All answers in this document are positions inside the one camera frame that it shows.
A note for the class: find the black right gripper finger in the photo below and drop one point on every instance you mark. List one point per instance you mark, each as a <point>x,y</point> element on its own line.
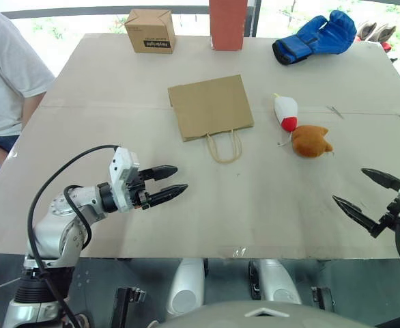
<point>384,179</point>
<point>355,213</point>

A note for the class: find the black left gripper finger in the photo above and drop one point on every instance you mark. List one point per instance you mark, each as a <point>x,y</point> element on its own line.
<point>167,194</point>
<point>164,171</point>

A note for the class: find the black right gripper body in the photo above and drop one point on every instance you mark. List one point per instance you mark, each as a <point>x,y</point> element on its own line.
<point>392,215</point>

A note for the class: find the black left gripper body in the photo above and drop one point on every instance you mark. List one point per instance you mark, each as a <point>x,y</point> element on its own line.
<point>139,194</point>

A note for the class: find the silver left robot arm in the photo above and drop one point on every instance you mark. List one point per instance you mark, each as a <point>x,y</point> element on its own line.
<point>50,232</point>

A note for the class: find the orange plush toy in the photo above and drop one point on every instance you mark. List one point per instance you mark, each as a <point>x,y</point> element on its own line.
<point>311,141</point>

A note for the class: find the silver robot left leg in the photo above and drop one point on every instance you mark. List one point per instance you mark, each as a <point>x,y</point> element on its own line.
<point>186,287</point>

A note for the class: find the silver robot leg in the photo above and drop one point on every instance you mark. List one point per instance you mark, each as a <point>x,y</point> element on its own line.
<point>275,283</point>
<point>186,287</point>

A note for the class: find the silver robot right leg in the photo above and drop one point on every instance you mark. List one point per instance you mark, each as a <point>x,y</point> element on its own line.
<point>275,283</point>

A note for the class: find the white and red plush toy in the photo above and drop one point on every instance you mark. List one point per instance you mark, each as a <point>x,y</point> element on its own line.
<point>286,111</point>

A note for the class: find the grey robot torso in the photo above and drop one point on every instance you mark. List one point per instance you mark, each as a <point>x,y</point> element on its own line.
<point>261,316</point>

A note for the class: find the small cardboard box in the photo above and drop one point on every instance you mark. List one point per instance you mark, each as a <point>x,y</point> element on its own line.
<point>150,30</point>

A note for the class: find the blue boxing glove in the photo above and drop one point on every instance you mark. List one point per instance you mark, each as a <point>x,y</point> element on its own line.
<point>316,37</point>

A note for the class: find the tall red-brown box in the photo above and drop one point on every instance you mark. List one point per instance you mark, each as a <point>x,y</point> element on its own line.
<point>227,24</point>

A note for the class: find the person in white t-shirt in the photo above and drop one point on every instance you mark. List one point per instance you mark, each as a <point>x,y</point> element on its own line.
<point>5,68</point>

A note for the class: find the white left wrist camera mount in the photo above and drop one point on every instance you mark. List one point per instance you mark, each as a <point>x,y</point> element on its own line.
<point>121,171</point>

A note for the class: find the black right hip bracket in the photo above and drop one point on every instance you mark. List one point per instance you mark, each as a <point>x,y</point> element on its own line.
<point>323,299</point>

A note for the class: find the black hip bracket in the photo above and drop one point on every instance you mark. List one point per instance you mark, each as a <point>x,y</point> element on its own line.
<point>128,304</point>
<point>323,299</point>

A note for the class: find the black left hip bracket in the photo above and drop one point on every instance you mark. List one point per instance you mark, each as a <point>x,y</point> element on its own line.
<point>128,304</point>

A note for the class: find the grey window rail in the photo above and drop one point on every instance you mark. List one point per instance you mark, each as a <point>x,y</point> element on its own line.
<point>101,13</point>

